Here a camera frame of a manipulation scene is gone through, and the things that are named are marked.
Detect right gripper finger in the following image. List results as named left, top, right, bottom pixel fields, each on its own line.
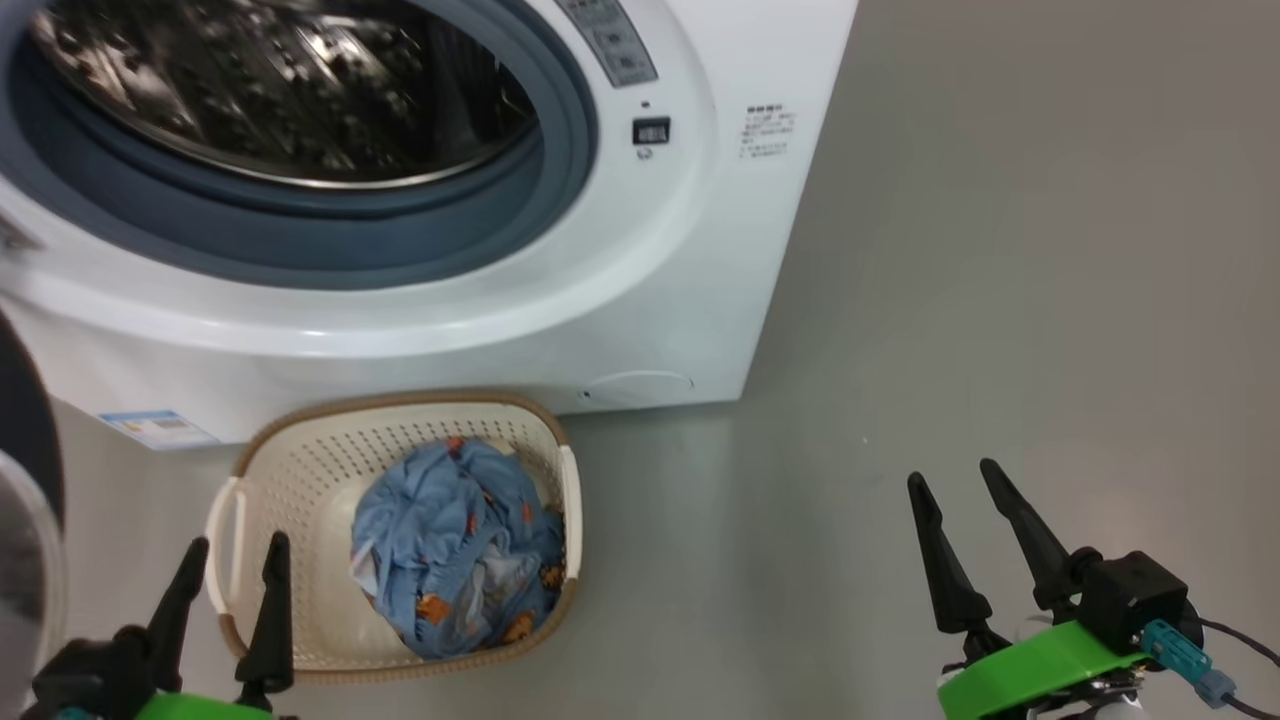
left=907, top=472, right=1011, bottom=661
left=980, top=458, right=1101, bottom=615

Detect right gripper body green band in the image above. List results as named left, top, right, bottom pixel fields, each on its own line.
left=937, top=618, right=1151, bottom=720

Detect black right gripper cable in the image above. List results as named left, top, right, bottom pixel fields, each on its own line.
left=1190, top=615, right=1280, bottom=720

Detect white front-load washing machine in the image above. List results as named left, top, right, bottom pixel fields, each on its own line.
left=0, top=0, right=859, bottom=448

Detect blue bear-print clothes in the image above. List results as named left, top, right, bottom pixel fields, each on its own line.
left=350, top=436, right=566, bottom=661

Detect round white filter cover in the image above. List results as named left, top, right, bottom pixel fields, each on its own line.
left=580, top=370, right=696, bottom=409

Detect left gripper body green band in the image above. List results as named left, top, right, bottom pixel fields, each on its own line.
left=130, top=690, right=281, bottom=720

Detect cream perforated laundry basket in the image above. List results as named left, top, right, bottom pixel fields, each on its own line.
left=205, top=390, right=583, bottom=684

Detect blue energy label sticker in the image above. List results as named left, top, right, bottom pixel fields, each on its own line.
left=98, top=410, right=219, bottom=451

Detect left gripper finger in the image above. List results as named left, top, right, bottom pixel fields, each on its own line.
left=235, top=532, right=296, bottom=711
left=145, top=537, right=211, bottom=691

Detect dark round glass washer door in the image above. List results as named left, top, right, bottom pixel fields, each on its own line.
left=0, top=310, right=67, bottom=691

